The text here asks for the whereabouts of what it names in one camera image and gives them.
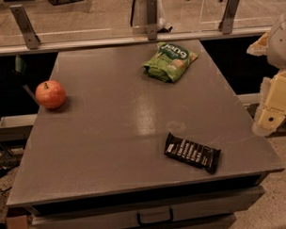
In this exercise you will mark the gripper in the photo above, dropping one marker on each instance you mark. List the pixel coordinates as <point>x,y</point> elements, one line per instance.
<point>281,46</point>

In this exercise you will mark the green rice chip bag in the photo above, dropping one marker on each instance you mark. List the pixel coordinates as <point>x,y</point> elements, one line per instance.
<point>169,62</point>

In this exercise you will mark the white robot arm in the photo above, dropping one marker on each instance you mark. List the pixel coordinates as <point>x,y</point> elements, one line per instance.
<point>276,56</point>

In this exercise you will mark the black snack bar wrapper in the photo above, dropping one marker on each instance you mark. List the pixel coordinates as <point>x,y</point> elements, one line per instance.
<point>192,153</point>

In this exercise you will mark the grey cabinet drawer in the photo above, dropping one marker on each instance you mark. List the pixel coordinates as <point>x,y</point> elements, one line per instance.
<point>214,210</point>

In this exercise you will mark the red apple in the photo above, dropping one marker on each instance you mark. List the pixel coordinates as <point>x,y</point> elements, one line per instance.
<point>50,94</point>

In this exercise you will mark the right metal bracket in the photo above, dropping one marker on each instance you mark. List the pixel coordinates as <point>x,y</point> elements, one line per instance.
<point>227,23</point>

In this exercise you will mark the metal bracket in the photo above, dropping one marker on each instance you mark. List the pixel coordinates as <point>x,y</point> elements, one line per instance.
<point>151,17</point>
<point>31,39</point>
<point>227,23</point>

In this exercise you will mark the middle metal bracket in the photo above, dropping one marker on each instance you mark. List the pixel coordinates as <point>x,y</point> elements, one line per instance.
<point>151,17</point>

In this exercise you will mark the black drawer handle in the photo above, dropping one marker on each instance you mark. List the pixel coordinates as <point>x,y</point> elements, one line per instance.
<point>151,217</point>

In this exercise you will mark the metal rail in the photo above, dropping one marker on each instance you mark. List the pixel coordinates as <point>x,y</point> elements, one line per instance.
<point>96,43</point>

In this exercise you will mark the left metal bracket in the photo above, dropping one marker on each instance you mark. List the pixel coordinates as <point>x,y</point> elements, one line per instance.
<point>31,39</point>

